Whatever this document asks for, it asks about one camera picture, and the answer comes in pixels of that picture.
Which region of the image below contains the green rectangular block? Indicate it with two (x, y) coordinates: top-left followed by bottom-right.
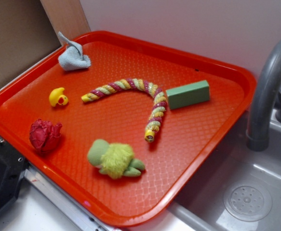
(166, 80), (210, 110)

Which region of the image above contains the red plastic tray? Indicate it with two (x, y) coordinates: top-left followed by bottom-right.
(0, 31), (256, 228)

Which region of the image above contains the green plush turtle toy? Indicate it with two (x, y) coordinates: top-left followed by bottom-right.
(87, 139), (146, 180)

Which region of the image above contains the yellow rubber duck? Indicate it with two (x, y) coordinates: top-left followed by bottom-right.
(49, 87), (68, 107)

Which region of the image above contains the light blue folded cloth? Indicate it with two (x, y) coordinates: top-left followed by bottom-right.
(58, 32), (91, 71)

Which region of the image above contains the red crumpled ball toy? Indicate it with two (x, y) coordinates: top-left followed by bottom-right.
(29, 119), (62, 155)

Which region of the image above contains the grey toy sink basin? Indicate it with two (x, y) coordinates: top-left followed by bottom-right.
(168, 108), (281, 231)

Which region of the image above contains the round sink drain cover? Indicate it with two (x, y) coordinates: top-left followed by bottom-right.
(223, 180), (272, 222)

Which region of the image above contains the grey toy sink faucet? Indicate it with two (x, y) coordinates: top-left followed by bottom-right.
(246, 40), (281, 151)

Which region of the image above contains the brown cardboard panel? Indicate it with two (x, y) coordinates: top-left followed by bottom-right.
(0, 0), (90, 89)

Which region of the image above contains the twisted multicolour rope toy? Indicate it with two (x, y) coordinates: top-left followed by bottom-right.
(81, 78), (168, 143)

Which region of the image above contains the black metal bracket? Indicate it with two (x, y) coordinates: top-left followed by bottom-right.
(0, 140), (27, 213)

